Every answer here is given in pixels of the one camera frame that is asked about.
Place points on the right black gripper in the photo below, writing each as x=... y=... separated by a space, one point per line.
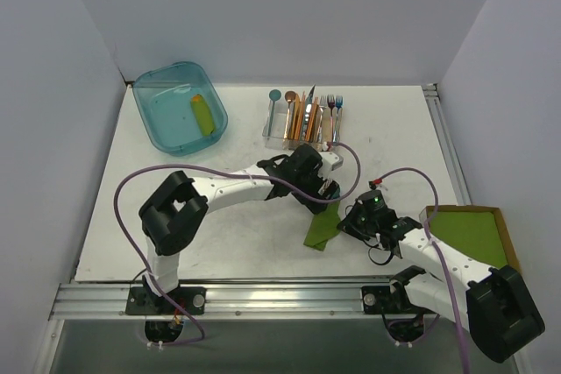
x=353 y=223

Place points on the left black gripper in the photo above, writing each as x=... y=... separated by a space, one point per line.
x=323 y=198

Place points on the green paper napkin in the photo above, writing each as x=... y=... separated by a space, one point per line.
x=323 y=228

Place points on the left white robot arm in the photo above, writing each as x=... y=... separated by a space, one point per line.
x=174 y=212

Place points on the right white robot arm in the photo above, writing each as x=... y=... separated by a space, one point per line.
x=492 y=304

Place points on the green napkin stack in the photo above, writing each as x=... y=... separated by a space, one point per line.
x=474 y=234

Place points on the cardboard napkin tray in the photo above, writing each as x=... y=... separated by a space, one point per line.
x=500 y=223

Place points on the rolled green napkin bundle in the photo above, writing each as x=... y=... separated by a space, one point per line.
x=203 y=115

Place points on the clear cutlery organizer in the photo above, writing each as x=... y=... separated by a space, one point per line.
x=318 y=133

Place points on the black knife in organizer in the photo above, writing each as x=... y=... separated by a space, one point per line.
x=310 y=108

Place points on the copper spoon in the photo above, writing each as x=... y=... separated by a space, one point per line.
x=290 y=98

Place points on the blue iridescent fork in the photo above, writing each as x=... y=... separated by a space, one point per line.
x=339 y=105

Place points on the teal spoon in organizer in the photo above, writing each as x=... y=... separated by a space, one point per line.
x=274 y=97

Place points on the teal plastic bin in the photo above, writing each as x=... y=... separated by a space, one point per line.
x=163 y=100

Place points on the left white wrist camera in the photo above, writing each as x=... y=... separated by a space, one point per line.
x=330 y=160

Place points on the aluminium frame rail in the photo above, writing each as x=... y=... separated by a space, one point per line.
x=270 y=299

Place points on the right side aluminium rail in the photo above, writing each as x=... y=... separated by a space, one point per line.
x=432 y=99

